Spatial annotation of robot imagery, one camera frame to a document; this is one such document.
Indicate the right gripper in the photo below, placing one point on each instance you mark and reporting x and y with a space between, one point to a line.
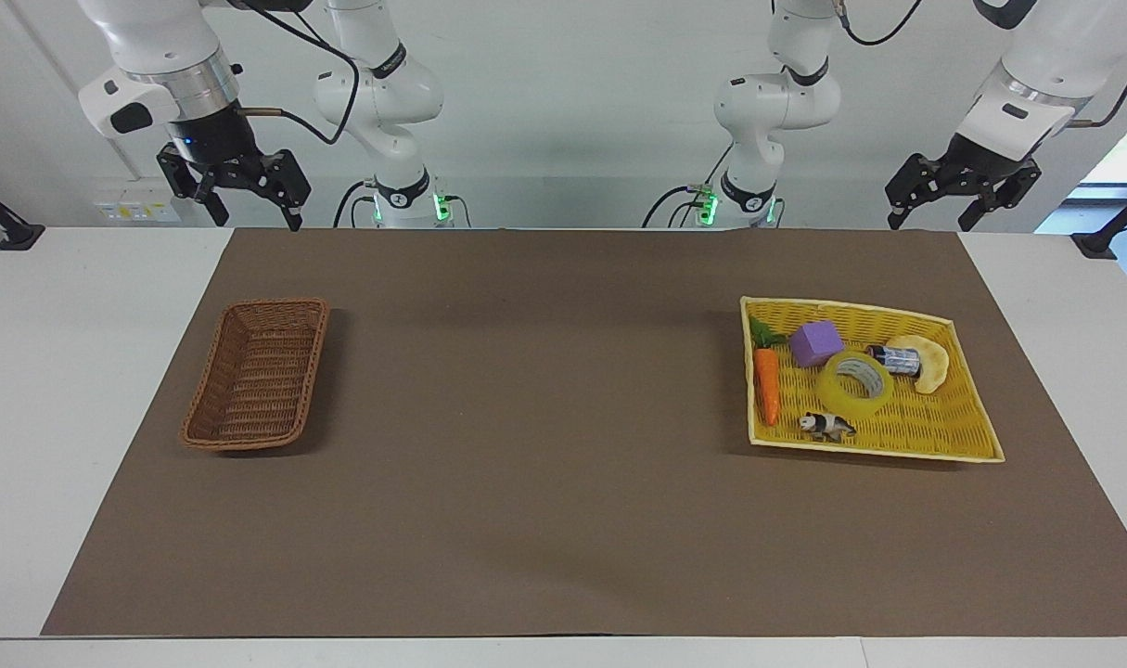
209 139

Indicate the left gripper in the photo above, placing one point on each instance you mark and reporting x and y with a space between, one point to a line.
988 160

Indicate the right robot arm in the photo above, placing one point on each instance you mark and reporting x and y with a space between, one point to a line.
377 93

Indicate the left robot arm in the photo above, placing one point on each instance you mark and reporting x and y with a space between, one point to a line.
776 97

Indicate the brown wicker basket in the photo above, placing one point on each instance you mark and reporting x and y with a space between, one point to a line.
257 376

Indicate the yellow woven basket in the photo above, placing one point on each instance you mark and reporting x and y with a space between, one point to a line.
934 422

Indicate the yellow tape roll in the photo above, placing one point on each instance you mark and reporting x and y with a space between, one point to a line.
837 394

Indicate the black stand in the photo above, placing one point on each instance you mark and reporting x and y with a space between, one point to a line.
1115 227
6 227

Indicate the cream crescent bread toy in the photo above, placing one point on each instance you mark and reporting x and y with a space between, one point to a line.
934 362

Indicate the purple cube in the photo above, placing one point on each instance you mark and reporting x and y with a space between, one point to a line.
815 343

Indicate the panda figurine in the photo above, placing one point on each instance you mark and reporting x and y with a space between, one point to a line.
827 425

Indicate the orange toy carrot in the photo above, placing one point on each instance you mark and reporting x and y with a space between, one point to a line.
767 385

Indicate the white wall socket strip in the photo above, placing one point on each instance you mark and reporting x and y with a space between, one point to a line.
136 209

